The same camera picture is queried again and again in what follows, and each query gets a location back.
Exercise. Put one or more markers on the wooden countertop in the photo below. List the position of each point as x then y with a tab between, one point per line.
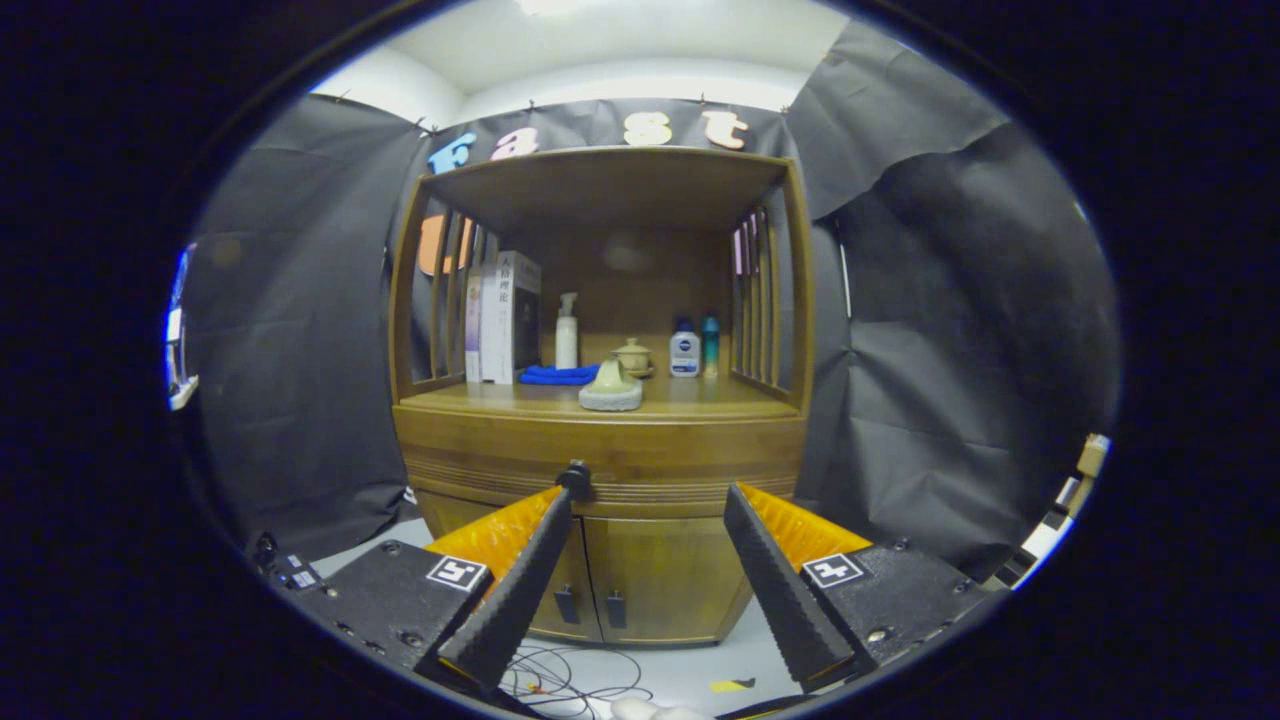
710	400

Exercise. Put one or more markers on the pale green ceramic ornament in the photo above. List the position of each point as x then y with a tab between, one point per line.
610	385

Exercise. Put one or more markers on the ceiling light panel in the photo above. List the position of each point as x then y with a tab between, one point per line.
600	6

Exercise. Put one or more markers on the dark cover white spine book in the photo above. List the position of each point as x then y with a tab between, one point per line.
520	320

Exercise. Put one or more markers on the white pump bottle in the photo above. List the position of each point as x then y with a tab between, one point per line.
566	340

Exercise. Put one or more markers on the white shoe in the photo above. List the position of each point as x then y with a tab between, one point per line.
650	711

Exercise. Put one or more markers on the white pole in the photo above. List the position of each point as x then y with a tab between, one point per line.
845	280

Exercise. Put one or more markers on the blue folded cloth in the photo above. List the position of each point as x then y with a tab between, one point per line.
555	376

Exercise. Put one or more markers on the wooden drawer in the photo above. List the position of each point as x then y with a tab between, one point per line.
660	455

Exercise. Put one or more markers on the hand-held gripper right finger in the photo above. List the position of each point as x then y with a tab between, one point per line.
780	600

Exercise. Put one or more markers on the lavender book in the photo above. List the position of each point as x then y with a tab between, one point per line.
473	330

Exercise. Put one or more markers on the teal bottle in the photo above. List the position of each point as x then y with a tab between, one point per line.
710	348

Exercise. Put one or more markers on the white lotion bottle blue cap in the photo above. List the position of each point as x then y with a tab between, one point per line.
685	357

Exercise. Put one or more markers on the beige lidded ceramic cup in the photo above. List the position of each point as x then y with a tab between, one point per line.
634	359

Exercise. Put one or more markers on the black backdrop cloth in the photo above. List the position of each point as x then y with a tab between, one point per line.
950	330

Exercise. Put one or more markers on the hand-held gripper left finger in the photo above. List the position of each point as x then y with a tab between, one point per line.
520	590

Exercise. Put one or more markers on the yellow floor tape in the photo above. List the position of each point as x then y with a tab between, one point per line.
730	686

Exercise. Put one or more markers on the small black device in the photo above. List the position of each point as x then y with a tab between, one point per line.
290	572

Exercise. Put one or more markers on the wooden cabinet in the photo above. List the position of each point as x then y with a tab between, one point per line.
610	190

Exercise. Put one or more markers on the cardboard box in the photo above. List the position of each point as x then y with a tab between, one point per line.
1092	455

